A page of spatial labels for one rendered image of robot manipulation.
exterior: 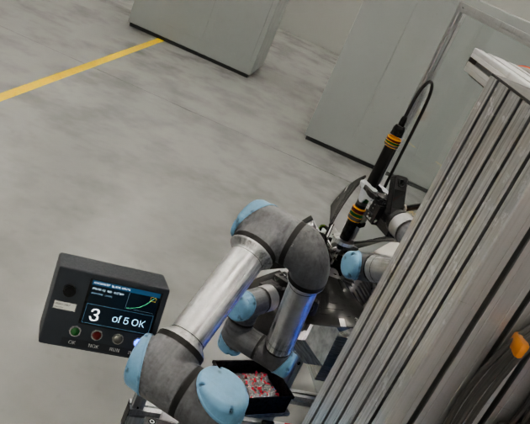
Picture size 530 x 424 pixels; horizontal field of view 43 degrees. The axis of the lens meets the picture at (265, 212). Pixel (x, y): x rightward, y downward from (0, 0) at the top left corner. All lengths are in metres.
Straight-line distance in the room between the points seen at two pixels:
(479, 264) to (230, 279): 0.76
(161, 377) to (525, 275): 0.79
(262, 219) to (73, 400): 1.75
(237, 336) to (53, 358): 1.57
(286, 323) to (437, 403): 0.81
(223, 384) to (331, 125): 6.34
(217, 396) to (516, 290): 0.69
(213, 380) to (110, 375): 1.92
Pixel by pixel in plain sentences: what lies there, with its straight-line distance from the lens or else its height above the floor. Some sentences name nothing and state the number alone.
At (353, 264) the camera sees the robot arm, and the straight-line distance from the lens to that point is 1.76.
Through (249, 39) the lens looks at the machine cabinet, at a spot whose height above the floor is 0.49.
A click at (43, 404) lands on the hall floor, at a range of 3.08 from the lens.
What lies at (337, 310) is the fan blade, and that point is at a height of 1.18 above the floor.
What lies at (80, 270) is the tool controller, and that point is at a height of 1.25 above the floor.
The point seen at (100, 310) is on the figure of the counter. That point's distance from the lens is 1.62.
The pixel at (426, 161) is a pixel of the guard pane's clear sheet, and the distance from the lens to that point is 3.22.
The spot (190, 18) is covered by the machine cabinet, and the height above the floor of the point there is 0.42.
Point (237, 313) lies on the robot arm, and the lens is 1.80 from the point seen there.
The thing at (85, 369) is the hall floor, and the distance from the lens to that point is 3.28.
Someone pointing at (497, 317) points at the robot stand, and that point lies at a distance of 0.90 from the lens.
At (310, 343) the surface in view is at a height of 0.99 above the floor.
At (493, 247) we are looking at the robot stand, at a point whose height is 1.87.
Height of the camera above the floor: 2.12
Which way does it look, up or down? 23 degrees down
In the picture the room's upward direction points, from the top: 24 degrees clockwise
